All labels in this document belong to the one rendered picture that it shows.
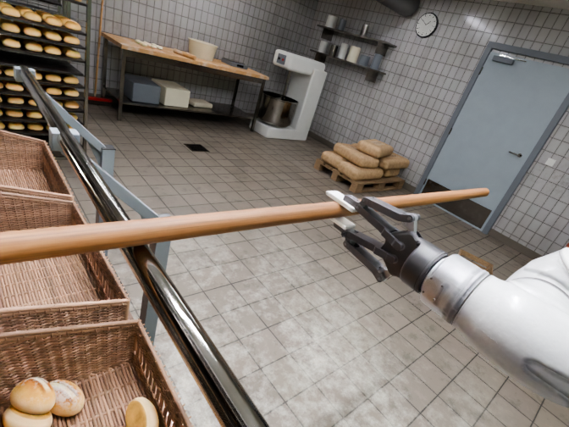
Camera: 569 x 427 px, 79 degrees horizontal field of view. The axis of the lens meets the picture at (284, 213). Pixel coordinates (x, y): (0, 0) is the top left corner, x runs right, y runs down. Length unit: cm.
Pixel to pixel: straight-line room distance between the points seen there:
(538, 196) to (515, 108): 110
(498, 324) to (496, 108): 478
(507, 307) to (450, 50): 522
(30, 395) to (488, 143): 501
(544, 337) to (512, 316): 3
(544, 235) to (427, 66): 271
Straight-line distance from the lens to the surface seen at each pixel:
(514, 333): 51
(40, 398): 92
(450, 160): 534
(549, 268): 63
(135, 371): 105
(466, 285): 52
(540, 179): 507
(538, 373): 52
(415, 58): 582
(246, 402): 31
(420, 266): 54
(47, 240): 40
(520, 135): 511
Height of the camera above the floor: 143
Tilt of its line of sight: 25 degrees down
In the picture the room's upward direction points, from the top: 18 degrees clockwise
